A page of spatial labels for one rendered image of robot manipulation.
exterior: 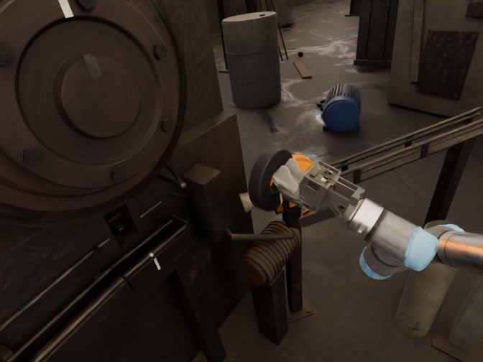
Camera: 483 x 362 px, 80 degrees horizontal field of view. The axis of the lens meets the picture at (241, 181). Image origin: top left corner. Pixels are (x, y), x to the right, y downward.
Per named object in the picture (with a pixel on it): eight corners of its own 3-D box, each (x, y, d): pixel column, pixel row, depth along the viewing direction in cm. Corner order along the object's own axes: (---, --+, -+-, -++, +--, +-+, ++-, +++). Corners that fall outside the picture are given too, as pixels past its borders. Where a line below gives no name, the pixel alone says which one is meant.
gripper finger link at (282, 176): (272, 152, 66) (307, 172, 62) (267, 172, 70) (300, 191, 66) (264, 159, 64) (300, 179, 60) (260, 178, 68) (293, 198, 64)
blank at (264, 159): (241, 171, 62) (254, 174, 60) (279, 133, 70) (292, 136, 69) (254, 220, 72) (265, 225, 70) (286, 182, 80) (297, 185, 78)
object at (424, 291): (391, 326, 118) (420, 237, 88) (399, 303, 125) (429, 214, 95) (424, 343, 111) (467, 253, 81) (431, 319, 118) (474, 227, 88)
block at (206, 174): (195, 233, 96) (177, 174, 82) (211, 219, 101) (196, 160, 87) (218, 246, 90) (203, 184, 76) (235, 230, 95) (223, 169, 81)
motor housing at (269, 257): (251, 336, 122) (232, 251, 91) (279, 296, 135) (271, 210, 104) (277, 355, 115) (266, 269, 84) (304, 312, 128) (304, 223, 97)
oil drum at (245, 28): (222, 105, 349) (208, 21, 298) (251, 88, 384) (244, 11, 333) (263, 112, 315) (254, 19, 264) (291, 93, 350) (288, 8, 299)
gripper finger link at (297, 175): (279, 146, 68) (314, 165, 64) (274, 165, 72) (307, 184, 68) (272, 152, 66) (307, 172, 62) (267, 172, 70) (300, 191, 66)
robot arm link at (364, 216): (371, 223, 63) (358, 248, 58) (352, 212, 65) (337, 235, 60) (388, 200, 58) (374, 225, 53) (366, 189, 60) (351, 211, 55)
